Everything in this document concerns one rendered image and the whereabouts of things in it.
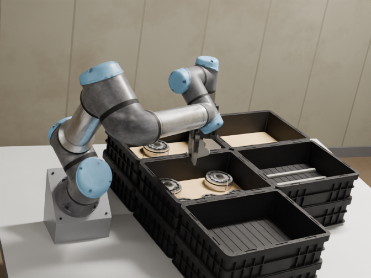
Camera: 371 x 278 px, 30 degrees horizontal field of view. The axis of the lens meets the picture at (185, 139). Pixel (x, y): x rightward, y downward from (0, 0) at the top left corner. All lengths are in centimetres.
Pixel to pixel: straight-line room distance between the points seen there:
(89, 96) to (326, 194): 112
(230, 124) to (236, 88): 147
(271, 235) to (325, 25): 243
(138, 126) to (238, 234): 67
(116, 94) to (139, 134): 12
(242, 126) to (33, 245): 112
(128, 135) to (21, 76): 225
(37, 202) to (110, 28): 166
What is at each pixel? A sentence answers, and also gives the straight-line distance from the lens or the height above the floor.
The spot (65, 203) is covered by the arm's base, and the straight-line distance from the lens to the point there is 231.
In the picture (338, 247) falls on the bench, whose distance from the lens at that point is 265.
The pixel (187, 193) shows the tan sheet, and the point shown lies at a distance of 250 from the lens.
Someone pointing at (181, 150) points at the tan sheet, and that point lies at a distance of 280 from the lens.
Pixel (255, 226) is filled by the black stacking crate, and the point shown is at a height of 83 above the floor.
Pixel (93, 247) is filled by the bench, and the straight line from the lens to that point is 238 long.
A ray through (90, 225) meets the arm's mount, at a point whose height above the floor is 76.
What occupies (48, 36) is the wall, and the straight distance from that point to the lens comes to 396.
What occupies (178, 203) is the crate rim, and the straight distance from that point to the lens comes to 224.
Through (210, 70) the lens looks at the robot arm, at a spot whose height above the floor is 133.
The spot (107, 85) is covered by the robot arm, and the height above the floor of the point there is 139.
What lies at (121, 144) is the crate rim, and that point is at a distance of 256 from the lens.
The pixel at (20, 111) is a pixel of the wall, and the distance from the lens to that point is 410.
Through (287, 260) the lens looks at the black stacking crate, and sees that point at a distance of 220.
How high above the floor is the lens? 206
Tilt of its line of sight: 25 degrees down
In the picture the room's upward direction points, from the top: 9 degrees clockwise
